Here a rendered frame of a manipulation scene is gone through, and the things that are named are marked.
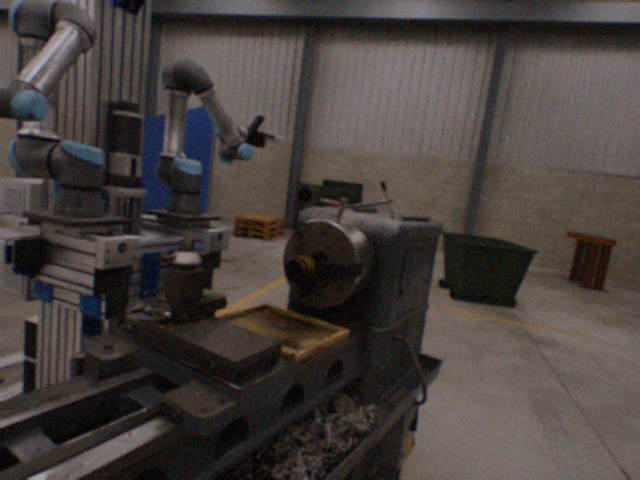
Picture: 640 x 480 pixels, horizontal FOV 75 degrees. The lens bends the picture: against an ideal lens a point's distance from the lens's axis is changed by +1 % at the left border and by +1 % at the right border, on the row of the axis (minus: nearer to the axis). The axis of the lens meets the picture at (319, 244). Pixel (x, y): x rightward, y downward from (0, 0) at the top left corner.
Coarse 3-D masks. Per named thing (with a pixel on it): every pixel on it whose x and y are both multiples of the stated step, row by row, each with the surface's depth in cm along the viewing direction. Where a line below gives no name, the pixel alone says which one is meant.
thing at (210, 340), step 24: (144, 312) 111; (144, 336) 105; (168, 336) 99; (192, 336) 98; (216, 336) 100; (240, 336) 101; (264, 336) 103; (192, 360) 95; (216, 360) 91; (240, 360) 89; (264, 360) 97
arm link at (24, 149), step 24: (24, 0) 123; (48, 0) 124; (24, 24) 123; (48, 24) 124; (24, 48) 127; (48, 96) 130; (48, 120) 131; (24, 144) 128; (48, 144) 131; (24, 168) 130
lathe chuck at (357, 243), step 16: (320, 224) 145; (336, 224) 142; (288, 240) 153; (320, 240) 145; (336, 240) 142; (352, 240) 139; (288, 256) 153; (320, 256) 155; (336, 256) 142; (352, 256) 139; (368, 256) 145; (368, 272) 145; (320, 288) 146; (336, 288) 143; (352, 288) 139; (320, 304) 147; (336, 304) 143
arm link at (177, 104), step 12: (180, 60) 176; (168, 72) 178; (168, 84) 178; (180, 84) 177; (168, 96) 181; (180, 96) 181; (168, 108) 182; (180, 108) 182; (168, 120) 182; (180, 120) 183; (168, 132) 183; (180, 132) 184; (168, 144) 183; (180, 144) 185; (168, 156) 182; (180, 156) 184; (156, 168) 187; (168, 180) 182
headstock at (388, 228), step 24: (312, 216) 166; (336, 216) 162; (360, 216) 160; (384, 216) 180; (384, 240) 149; (408, 240) 162; (432, 240) 187; (384, 264) 149; (408, 264) 164; (432, 264) 195; (384, 288) 150; (408, 288) 169; (336, 312) 161; (360, 312) 156; (384, 312) 151
